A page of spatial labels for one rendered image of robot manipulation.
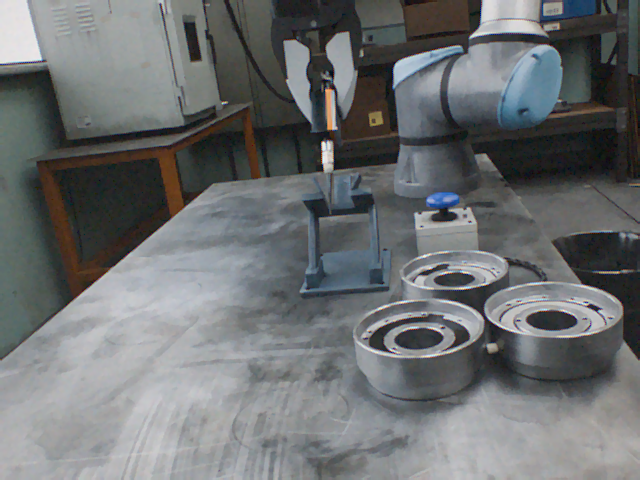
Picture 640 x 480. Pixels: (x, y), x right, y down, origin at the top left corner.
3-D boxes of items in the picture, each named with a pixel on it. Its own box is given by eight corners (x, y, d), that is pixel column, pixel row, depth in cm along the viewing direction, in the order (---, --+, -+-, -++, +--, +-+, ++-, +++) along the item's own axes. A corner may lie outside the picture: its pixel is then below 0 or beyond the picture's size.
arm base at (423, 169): (394, 181, 118) (389, 129, 115) (476, 173, 116) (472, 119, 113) (394, 202, 104) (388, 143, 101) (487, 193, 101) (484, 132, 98)
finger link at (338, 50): (370, 108, 73) (352, 27, 70) (367, 115, 67) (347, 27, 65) (344, 115, 73) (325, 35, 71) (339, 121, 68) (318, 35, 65)
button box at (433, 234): (479, 259, 74) (477, 220, 72) (419, 264, 75) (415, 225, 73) (471, 238, 81) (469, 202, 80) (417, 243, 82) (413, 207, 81)
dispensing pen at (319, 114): (312, 208, 63) (308, 63, 68) (320, 221, 67) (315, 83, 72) (334, 206, 63) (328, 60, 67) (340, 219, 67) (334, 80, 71)
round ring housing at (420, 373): (465, 415, 45) (461, 365, 44) (337, 392, 50) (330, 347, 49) (501, 347, 53) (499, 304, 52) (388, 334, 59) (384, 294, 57)
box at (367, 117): (402, 134, 396) (396, 73, 385) (326, 144, 399) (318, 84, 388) (396, 125, 434) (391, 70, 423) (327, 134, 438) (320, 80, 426)
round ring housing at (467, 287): (527, 319, 58) (526, 278, 56) (416, 337, 57) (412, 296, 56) (490, 279, 68) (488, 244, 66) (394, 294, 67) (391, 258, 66)
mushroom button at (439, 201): (463, 236, 75) (460, 196, 73) (429, 240, 75) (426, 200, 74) (460, 227, 78) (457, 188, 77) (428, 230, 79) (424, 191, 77)
